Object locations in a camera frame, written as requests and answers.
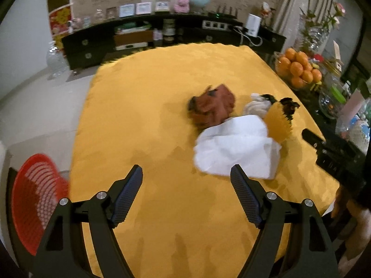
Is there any white photo frame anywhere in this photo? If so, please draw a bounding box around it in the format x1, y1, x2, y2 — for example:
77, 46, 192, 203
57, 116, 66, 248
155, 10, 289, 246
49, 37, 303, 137
154, 0, 171, 13
136, 2, 153, 15
119, 4, 136, 18

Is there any white socket strip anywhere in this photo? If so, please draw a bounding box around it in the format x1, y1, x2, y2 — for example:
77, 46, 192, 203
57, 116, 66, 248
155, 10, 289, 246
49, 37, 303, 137
203, 20, 228, 30

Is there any black router with antennas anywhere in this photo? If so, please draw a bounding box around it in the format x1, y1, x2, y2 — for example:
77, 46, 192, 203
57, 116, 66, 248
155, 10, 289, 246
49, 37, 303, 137
216, 5, 240, 18

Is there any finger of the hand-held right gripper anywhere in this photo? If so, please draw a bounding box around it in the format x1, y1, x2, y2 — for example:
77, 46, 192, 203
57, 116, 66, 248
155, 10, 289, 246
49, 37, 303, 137
301, 128, 326, 152

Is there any glass candy bowl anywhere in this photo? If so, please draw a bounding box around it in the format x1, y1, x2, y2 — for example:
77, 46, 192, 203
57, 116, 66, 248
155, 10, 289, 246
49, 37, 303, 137
319, 84, 347, 119

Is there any white cable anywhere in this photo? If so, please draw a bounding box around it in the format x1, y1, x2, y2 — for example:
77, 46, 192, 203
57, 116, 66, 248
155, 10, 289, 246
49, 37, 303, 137
233, 25, 263, 47

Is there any white cloth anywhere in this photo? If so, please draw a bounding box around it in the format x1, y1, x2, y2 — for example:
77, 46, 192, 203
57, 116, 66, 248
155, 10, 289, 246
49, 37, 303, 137
194, 115, 281, 179

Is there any red plastic mesh basket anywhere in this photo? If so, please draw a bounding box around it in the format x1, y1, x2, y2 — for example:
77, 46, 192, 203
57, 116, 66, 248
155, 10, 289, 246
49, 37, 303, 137
11, 153, 70, 255

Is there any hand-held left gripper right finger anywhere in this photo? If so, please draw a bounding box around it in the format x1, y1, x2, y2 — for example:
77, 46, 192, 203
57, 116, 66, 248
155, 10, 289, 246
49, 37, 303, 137
230, 164, 339, 278

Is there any white plastic bag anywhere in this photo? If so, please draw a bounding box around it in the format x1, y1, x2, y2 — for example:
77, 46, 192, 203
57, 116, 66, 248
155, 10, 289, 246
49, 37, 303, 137
243, 93, 276, 119

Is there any pale blue globe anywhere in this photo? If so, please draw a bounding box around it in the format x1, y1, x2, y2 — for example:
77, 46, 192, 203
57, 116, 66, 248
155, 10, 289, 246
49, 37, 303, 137
190, 0, 210, 14

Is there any red festive wall poster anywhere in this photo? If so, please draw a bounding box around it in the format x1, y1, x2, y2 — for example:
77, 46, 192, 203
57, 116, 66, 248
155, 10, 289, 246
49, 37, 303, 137
49, 3, 73, 50

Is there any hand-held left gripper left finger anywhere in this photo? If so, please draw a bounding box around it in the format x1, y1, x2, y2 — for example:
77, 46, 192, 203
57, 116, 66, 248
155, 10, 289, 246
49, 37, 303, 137
32, 164, 144, 278

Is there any glass vase with roses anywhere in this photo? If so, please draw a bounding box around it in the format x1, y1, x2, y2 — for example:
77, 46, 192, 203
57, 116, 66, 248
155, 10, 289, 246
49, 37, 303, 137
298, 0, 347, 53

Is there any red white figurine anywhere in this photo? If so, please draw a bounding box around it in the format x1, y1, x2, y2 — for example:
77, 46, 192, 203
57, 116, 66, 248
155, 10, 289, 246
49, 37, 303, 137
261, 1, 275, 26

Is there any white upright device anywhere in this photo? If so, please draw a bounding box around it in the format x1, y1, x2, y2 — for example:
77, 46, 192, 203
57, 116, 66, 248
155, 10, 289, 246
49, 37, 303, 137
246, 14, 261, 37

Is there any clear plastic water jug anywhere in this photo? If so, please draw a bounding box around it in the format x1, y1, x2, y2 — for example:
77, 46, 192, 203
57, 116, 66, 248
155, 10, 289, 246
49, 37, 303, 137
46, 41, 68, 78

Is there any pink plush toy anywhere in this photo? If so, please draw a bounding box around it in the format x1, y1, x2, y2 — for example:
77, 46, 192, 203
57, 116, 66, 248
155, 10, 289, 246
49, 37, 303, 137
174, 0, 190, 13

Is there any person's right forearm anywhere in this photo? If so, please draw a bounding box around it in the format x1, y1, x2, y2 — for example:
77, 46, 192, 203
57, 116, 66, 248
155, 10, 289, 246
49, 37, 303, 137
330, 188, 371, 267

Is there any black television cabinet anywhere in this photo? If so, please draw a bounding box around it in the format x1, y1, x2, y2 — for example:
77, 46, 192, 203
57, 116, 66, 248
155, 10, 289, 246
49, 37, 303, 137
61, 14, 287, 70

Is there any yellow fuzzy table cloth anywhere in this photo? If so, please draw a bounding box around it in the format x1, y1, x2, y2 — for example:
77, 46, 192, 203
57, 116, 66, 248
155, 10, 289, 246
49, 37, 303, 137
70, 43, 341, 278

